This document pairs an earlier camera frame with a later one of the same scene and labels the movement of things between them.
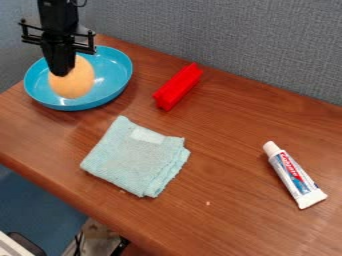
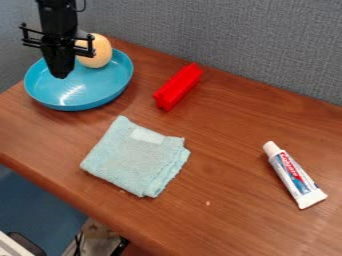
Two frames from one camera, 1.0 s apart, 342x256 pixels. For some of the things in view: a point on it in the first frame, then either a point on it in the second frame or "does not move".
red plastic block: (171, 92) does not move
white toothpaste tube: (293, 176) does not move
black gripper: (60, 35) does not move
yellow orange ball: (76, 83) → (102, 49)
